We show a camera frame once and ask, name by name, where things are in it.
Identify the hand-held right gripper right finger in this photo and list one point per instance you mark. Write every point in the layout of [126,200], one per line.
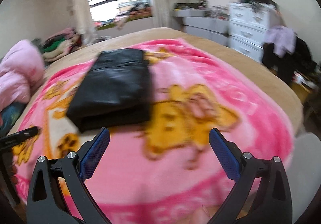
[224,153]

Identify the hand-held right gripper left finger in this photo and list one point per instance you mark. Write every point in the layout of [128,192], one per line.
[95,153]

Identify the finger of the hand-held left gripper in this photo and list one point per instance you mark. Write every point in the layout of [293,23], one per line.
[28,132]

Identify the black leather jacket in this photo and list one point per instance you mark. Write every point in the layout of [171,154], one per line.
[112,88]

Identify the pile of folded clothes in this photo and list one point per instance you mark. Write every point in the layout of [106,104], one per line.
[60,44]

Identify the black clothes heap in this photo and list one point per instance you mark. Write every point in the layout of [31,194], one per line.
[301,61]

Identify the clothes on window sill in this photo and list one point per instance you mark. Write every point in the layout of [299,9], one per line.
[135,12]

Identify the person's right hand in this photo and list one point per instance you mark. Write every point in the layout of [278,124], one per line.
[200,217]

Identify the dark floral pillow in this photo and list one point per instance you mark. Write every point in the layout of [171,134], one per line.
[10,118]

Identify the pink printed blanket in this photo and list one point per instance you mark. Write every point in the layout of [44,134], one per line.
[175,176]

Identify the pink duvet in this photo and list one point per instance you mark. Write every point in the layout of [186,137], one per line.
[18,76]

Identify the grey padded seat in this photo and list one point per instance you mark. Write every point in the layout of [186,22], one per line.
[307,163]

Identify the white drawer cabinet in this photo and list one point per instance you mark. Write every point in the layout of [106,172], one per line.
[248,30]

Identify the light purple garment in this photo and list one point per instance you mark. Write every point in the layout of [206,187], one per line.
[280,39]

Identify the grey vanity desk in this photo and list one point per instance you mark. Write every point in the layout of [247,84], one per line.
[203,25]

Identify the beige bed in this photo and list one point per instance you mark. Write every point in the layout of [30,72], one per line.
[163,33]

